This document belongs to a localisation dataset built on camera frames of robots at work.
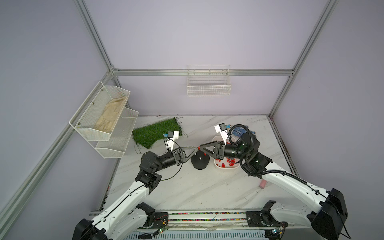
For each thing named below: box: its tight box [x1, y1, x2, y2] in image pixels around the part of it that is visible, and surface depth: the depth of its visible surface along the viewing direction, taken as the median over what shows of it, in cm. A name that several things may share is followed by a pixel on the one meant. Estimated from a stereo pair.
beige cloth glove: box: [94, 96, 128, 134], surface depth 81 cm
